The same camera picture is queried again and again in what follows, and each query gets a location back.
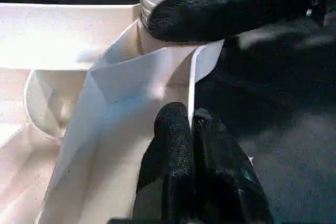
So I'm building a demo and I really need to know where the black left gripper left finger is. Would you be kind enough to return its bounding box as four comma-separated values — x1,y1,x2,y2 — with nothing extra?
131,102,196,224

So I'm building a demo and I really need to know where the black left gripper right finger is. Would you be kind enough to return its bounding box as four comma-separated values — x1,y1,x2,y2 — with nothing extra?
191,107,275,224

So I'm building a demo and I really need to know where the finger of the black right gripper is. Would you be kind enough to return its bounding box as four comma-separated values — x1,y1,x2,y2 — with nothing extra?
146,0,316,44

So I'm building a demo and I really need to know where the white plastic table top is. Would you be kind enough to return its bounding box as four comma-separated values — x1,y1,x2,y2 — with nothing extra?
0,3,225,224

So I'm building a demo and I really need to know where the black work mat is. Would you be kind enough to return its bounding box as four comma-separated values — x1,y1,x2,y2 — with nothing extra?
0,0,336,224

